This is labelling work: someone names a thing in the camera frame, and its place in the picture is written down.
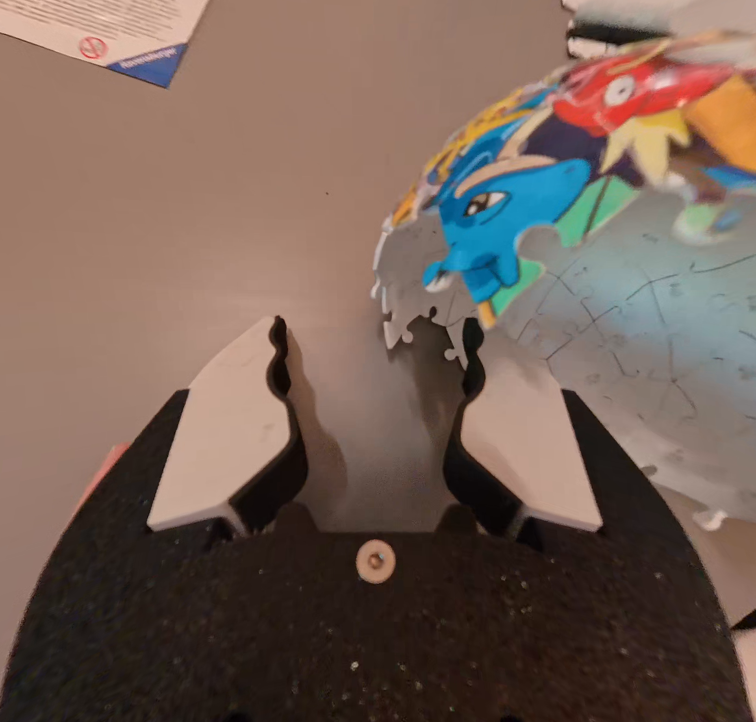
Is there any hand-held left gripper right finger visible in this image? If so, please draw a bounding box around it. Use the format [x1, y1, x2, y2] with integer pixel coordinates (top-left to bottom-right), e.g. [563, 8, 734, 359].
[442, 318, 604, 542]

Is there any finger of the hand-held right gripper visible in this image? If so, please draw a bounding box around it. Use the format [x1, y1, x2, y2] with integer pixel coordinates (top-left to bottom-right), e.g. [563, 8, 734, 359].
[566, 0, 756, 59]

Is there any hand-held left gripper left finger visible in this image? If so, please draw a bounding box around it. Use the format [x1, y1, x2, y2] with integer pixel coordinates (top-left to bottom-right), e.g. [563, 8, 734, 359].
[146, 315, 310, 537]

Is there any colourful puzzle ball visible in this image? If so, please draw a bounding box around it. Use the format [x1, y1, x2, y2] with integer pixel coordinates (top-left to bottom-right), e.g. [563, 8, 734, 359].
[371, 31, 756, 531]

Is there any person's left hand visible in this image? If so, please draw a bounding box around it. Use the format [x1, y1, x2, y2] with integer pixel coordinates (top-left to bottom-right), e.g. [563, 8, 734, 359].
[71, 441, 132, 525]

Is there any white instruction leaflet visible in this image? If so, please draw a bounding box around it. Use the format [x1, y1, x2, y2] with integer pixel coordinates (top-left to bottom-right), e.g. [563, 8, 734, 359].
[0, 0, 225, 89]

